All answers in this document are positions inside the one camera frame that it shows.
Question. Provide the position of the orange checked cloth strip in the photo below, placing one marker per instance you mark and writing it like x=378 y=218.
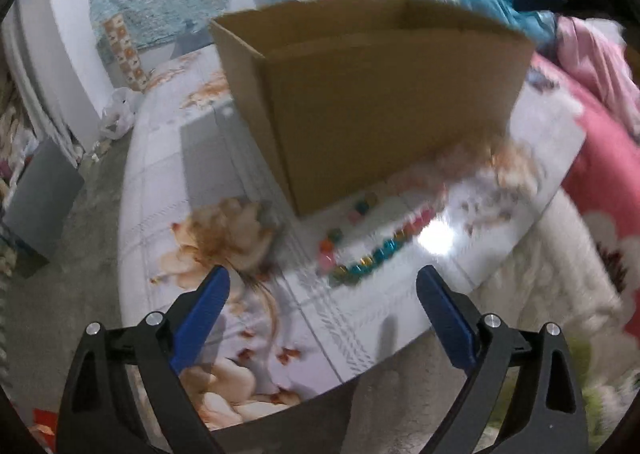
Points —
x=124 y=51

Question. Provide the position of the light pink quilt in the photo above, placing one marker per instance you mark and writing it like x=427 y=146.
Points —
x=595 y=59

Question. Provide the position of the white fluffy rug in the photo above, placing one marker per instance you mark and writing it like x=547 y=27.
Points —
x=540 y=294

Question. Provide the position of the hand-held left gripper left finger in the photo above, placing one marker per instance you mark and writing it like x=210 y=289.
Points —
x=200 y=319

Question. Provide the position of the grey box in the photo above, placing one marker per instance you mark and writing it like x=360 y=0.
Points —
x=42 y=204

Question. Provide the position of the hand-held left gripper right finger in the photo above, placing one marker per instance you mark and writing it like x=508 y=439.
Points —
x=445 y=319

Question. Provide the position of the white plastic bag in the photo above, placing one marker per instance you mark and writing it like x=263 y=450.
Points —
x=119 y=111

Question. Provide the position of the cardboard box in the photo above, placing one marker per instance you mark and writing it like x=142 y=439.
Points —
x=375 y=124

